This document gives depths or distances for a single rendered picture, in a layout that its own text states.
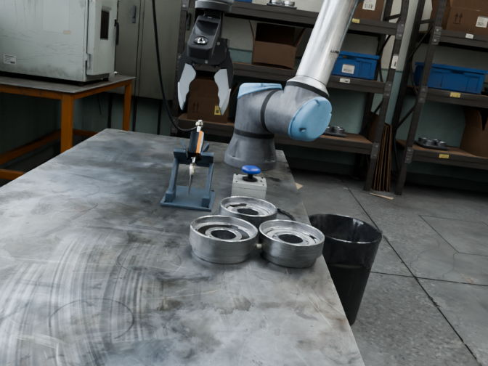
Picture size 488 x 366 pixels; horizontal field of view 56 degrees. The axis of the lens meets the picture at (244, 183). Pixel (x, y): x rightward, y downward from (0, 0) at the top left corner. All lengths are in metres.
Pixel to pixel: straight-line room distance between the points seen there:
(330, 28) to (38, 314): 0.95
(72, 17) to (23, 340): 2.55
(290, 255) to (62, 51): 2.45
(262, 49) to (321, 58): 3.01
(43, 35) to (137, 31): 1.72
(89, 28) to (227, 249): 2.38
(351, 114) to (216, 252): 4.28
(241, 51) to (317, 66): 3.55
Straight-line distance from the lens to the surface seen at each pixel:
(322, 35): 1.24
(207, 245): 0.69
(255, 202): 0.89
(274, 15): 4.17
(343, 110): 4.88
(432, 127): 5.17
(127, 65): 4.64
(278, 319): 0.59
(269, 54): 4.20
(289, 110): 1.17
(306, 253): 0.71
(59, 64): 3.00
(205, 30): 0.90
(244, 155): 1.26
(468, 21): 4.65
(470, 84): 4.71
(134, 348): 0.52
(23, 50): 3.07
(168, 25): 4.56
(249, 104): 1.25
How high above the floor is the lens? 1.11
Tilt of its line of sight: 16 degrees down
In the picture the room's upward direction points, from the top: 8 degrees clockwise
